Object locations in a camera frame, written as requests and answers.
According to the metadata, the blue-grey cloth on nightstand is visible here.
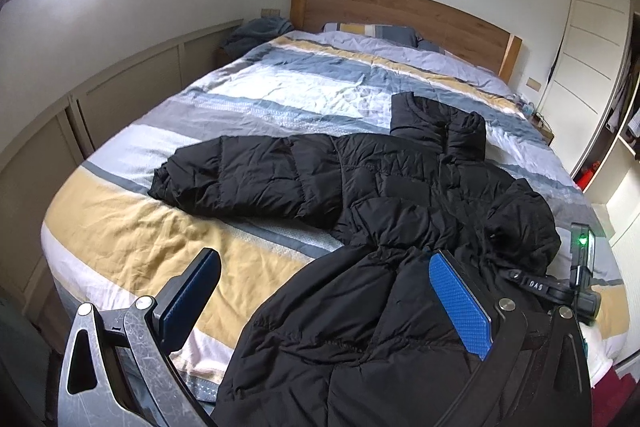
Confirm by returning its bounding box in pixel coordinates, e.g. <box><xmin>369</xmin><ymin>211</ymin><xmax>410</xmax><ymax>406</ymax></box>
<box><xmin>221</xmin><ymin>16</ymin><xmax>294</xmax><ymax>60</ymax></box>

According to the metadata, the black puffer jacket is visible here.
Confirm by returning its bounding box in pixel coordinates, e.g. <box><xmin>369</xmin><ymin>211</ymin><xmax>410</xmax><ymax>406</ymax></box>
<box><xmin>150</xmin><ymin>92</ymin><xmax>561</xmax><ymax>426</ymax></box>

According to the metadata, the white wardrobe sliding door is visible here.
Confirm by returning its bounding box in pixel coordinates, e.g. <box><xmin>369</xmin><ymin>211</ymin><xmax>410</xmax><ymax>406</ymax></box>
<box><xmin>539</xmin><ymin>0</ymin><xmax>631</xmax><ymax>173</ymax></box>

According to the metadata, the wooden right nightstand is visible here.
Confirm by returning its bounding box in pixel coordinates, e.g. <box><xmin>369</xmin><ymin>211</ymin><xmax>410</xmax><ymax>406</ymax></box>
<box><xmin>521</xmin><ymin>102</ymin><xmax>554</xmax><ymax>145</ymax></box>

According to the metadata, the open white wardrobe shelving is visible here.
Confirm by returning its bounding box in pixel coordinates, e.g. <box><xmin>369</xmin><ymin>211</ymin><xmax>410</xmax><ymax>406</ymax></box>
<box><xmin>574</xmin><ymin>14</ymin><xmax>639</xmax><ymax>244</ymax></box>

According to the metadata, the wooden headboard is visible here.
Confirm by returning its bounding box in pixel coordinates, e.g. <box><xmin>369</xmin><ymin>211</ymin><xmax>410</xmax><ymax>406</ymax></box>
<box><xmin>290</xmin><ymin>0</ymin><xmax>522</xmax><ymax>82</ymax></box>

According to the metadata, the striped pillow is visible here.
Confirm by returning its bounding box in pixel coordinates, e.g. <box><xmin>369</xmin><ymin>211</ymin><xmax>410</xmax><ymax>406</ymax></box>
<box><xmin>322</xmin><ymin>22</ymin><xmax>446</xmax><ymax>54</ymax></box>

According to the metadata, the beige wall switch plate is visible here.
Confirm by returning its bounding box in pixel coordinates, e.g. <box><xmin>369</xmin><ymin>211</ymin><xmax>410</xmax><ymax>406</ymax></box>
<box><xmin>526</xmin><ymin>78</ymin><xmax>541</xmax><ymax>91</ymax></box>

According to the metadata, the beige wall panel cabinet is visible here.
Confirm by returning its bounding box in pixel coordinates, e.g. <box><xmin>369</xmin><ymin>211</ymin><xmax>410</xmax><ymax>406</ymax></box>
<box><xmin>1</xmin><ymin>20</ymin><xmax>240</xmax><ymax>323</ymax></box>

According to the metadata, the striped duvet cover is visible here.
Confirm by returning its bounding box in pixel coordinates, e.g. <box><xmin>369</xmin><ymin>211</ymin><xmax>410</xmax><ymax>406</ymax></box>
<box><xmin>41</xmin><ymin>31</ymin><xmax>600</xmax><ymax>404</ymax></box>

